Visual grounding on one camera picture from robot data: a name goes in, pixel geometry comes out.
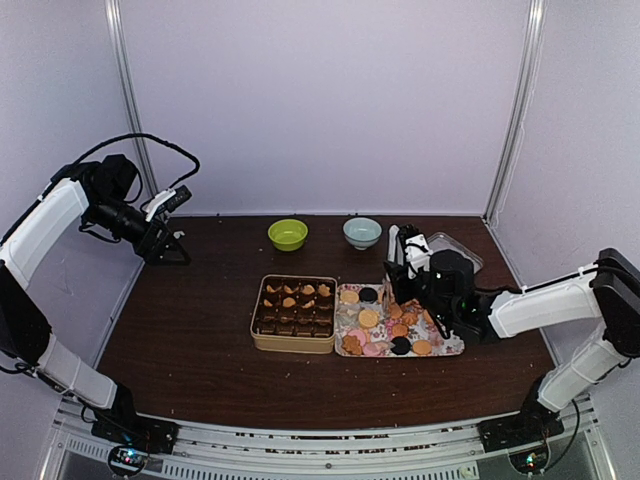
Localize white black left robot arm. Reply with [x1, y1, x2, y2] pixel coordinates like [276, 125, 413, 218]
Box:
[1, 133, 200, 444]

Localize aluminium corner post right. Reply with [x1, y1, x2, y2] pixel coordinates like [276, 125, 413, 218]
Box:
[484, 0, 547, 229]

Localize gold cookie tin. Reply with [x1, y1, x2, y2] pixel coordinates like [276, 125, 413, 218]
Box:
[250, 274, 338, 354]

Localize aluminium front rail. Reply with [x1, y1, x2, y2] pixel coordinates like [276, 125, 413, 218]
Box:
[39, 392, 619, 480]

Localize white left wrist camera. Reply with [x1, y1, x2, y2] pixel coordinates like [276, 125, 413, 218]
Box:
[141, 185, 192, 223]

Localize black sandwich cookie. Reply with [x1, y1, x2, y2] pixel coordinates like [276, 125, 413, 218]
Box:
[390, 336, 412, 356]

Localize aluminium corner post left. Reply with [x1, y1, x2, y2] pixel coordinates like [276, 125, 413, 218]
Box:
[104, 0, 160, 201]

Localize green bowl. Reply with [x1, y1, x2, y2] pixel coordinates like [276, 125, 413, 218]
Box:
[268, 218, 309, 252]

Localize aluminium corner post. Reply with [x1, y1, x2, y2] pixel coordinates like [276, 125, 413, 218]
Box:
[484, 0, 547, 229]
[104, 0, 160, 201]

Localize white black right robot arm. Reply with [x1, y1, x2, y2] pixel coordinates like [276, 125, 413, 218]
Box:
[384, 248, 639, 451]

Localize light blue striped bowl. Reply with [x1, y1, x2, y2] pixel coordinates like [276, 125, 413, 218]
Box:
[343, 216, 383, 251]

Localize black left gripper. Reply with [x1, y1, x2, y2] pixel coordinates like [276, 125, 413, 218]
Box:
[85, 195, 191, 265]

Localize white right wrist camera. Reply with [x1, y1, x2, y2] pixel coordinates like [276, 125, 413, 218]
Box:
[385, 224, 433, 280]

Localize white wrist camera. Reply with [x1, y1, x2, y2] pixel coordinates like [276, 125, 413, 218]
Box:
[385, 224, 433, 280]
[141, 185, 192, 223]

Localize metal serving tongs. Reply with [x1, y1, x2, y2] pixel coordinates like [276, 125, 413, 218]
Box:
[379, 280, 395, 319]

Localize round patterned biscuit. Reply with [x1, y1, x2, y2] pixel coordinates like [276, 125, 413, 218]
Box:
[340, 290, 359, 305]

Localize pink round cookie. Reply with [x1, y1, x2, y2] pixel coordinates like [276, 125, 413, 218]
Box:
[347, 329, 369, 345]

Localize floral cookie tray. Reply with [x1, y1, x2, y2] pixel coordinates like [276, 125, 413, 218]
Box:
[334, 284, 465, 358]

